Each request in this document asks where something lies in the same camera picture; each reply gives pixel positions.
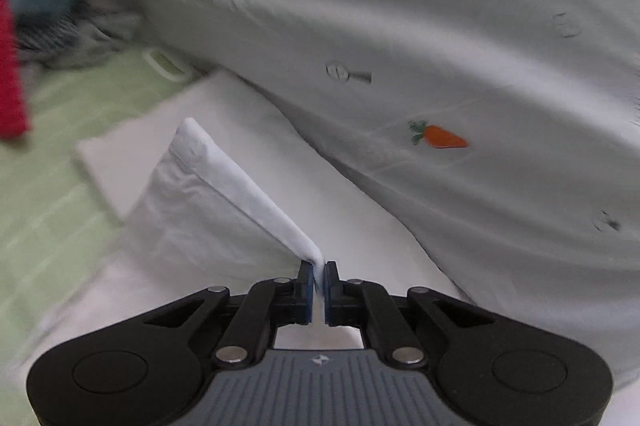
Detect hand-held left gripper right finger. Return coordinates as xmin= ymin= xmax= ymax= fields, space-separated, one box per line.
xmin=322 ymin=260 xmax=497 ymax=369

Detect green checked mat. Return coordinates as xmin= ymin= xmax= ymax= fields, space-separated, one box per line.
xmin=0 ymin=46 xmax=201 ymax=347

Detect white garment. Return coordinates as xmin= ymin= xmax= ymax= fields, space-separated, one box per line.
xmin=0 ymin=71 xmax=468 ymax=426

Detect white plastic loop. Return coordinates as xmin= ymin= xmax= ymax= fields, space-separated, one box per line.
xmin=142 ymin=48 xmax=194 ymax=82

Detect red cloth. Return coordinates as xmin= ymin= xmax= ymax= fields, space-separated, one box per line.
xmin=0 ymin=0 xmax=32 ymax=142

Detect grey carrot print quilt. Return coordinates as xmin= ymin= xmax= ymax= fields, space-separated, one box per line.
xmin=65 ymin=0 xmax=640 ymax=392

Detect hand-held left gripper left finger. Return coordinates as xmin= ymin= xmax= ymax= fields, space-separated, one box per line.
xmin=142 ymin=260 xmax=317 ymax=369

